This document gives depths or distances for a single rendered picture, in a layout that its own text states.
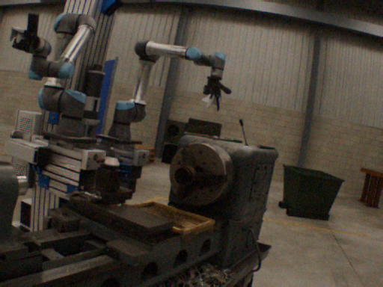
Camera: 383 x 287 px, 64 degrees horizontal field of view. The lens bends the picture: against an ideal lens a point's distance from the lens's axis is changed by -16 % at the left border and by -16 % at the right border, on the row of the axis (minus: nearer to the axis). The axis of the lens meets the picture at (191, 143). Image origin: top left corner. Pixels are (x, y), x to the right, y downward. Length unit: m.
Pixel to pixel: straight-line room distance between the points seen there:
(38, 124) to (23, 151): 0.40
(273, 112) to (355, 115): 3.01
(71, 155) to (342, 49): 11.53
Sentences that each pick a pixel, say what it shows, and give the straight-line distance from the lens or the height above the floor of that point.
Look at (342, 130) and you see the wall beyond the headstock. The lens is 12.09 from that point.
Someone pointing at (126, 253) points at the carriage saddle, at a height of 0.90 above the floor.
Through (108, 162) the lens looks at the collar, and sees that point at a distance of 1.31.
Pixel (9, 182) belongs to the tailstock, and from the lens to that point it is 0.89.
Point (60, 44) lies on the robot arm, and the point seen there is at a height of 1.62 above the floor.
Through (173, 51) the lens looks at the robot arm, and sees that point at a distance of 2.08.
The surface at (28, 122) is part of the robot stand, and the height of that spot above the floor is 1.17.
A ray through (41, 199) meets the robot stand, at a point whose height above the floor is 0.72.
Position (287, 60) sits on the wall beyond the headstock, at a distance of 12.21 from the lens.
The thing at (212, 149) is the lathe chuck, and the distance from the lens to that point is 1.73.
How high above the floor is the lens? 1.32
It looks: 3 degrees down
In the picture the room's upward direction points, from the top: 10 degrees clockwise
